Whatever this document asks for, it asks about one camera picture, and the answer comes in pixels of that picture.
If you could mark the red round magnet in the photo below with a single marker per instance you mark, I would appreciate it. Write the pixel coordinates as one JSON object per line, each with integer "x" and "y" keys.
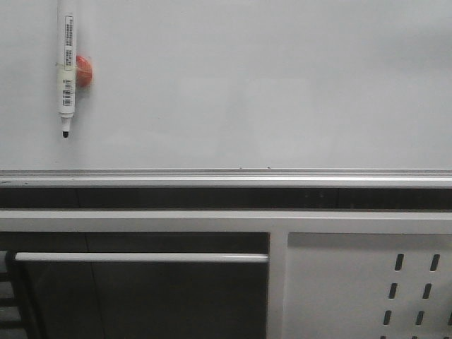
{"x": 84, "y": 72}

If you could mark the white whiteboard marker pen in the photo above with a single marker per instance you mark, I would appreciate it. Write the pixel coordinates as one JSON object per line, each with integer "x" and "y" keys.
{"x": 67, "y": 21}

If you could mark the white perforated metal panel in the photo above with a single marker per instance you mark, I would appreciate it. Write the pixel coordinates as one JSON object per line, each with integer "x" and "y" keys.
{"x": 368, "y": 286}

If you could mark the white horizontal bar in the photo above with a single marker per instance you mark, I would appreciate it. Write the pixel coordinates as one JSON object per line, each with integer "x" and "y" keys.
{"x": 140, "y": 257}

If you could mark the black rack at lower left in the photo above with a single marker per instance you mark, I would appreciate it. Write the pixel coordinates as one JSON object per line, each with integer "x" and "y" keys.
{"x": 17, "y": 314}

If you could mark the white metal stand frame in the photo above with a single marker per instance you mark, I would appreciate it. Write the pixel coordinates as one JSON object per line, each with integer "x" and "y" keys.
{"x": 277, "y": 223}

